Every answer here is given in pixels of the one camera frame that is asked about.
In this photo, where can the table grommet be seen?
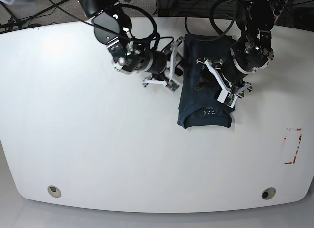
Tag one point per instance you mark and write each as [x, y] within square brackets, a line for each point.
[268, 193]
[54, 191]

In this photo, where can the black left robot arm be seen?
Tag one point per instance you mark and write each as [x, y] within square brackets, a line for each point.
[251, 52]

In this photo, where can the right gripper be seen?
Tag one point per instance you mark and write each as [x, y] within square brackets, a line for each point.
[158, 63]

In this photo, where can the dark teal T-shirt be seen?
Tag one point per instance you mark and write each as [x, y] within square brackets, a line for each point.
[200, 108]

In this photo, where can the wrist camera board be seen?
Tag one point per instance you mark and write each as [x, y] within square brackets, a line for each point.
[172, 86]
[227, 98]

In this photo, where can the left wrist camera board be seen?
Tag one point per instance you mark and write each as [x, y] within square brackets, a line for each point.
[227, 98]

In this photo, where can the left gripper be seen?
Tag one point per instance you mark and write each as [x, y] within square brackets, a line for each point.
[231, 72]

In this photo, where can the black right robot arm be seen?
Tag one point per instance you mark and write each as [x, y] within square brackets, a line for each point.
[112, 27]

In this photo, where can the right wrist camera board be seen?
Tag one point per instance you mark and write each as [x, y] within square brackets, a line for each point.
[172, 86]

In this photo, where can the left table grommet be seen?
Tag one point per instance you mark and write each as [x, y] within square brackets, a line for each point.
[54, 191]

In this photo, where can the right table grommet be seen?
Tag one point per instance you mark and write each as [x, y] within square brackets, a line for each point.
[268, 193]

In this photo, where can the red tape marking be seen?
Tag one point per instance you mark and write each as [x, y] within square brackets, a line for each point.
[291, 144]

